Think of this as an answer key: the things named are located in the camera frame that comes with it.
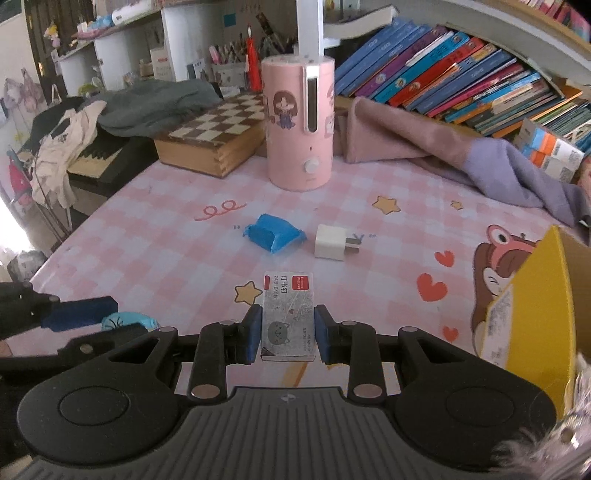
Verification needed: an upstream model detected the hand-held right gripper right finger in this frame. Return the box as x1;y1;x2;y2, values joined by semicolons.
314;305;481;401

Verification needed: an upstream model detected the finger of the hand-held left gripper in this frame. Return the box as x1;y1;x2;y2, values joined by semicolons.
41;298;117;331
58;323;153;368

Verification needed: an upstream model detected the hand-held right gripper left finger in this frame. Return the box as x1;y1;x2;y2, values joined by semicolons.
108;305;264;401

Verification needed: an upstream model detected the grey staples box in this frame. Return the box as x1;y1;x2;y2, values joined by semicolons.
261;271;318;361

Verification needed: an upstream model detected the small light blue trinket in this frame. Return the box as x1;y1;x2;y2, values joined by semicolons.
102;312;158;330

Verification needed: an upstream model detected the yellow cardboard box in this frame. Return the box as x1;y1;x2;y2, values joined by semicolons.
478;224;591;418

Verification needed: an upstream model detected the white charger plug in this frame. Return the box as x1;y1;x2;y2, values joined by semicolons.
314;224;363;261

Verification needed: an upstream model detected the blue crumpled packet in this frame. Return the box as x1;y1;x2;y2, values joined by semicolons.
243;213;306;256

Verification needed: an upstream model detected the pink checked tablecloth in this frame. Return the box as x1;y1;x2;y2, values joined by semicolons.
28;154;578;402

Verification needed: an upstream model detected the black piano keyboard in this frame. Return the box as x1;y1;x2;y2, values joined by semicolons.
28;134;158;208

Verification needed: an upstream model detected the beige garment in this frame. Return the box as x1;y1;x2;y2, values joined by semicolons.
30;100;108;208

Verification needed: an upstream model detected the pink cylindrical humidifier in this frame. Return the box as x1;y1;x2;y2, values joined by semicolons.
262;55;336;192

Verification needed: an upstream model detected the wooden chess box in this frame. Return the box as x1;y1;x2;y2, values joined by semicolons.
152;92;267;180

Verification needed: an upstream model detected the pink and purple garment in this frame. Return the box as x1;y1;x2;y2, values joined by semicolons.
333;96;591;227

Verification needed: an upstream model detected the grey cloth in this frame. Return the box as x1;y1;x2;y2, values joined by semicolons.
78;78;222;138

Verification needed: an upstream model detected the white box with red label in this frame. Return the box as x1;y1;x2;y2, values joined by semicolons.
150;46;172;80

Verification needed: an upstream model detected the pen holder with pens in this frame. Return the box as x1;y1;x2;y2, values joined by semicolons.
210;41;250;88

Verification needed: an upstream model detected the red tassel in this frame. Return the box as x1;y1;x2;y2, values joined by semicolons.
247;28;263;92

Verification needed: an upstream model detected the row of colourful books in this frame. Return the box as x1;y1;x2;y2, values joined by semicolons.
333;18;591;139

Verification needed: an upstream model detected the orange and blue carton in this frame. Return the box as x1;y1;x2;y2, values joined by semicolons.
515;119;587;183

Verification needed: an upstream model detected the white bookshelf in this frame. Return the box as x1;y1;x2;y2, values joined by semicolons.
58;0;591;100

